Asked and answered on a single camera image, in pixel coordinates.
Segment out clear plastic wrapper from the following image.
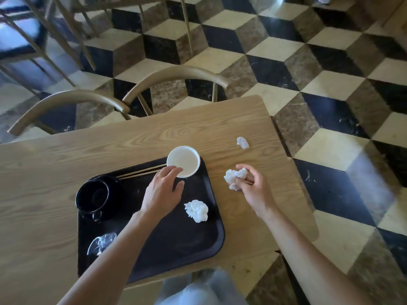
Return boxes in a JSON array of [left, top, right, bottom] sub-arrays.
[[87, 232, 118, 256]]

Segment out large white tissue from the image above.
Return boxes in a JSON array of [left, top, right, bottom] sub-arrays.
[[223, 168, 248, 191]]

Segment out wooden chair with curved back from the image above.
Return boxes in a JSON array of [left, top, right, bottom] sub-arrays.
[[8, 89, 132, 136], [122, 65, 230, 117]]

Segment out wooden chair with blue cushion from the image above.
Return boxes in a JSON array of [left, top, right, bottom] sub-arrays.
[[0, 0, 96, 96]]

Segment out person's grey trousers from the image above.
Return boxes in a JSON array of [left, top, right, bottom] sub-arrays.
[[155, 268, 249, 305]]

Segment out black plastic tray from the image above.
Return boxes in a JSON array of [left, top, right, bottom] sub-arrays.
[[77, 157, 226, 285]]

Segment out person's left hand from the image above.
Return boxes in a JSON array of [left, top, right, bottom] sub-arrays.
[[140, 166, 185, 220]]

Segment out person's right hand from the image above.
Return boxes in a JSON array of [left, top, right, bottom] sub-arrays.
[[236, 164, 278, 220]]

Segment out wooden spindle chair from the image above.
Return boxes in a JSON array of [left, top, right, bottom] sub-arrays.
[[51, 0, 195, 71]]

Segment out wooden chopstick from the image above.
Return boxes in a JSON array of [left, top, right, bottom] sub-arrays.
[[118, 170, 160, 181], [117, 163, 167, 178]]

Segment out white round bowl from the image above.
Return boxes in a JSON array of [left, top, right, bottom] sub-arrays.
[[166, 146, 201, 179]]

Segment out black mug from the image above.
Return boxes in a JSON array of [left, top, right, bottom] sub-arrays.
[[75, 176, 124, 223]]

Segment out person's left forearm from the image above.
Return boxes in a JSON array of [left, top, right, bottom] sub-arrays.
[[57, 209, 170, 305]]

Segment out person's right forearm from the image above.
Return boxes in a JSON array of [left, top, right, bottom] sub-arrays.
[[260, 207, 377, 305]]

